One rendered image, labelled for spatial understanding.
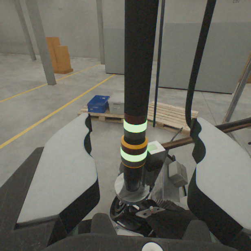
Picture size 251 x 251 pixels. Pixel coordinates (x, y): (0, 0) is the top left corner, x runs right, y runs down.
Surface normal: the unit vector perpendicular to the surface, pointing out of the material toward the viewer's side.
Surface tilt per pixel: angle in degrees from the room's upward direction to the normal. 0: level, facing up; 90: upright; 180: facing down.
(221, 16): 90
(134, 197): 0
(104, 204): 0
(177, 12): 90
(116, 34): 90
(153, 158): 90
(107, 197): 0
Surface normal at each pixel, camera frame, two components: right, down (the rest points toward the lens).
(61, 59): -0.24, 0.51
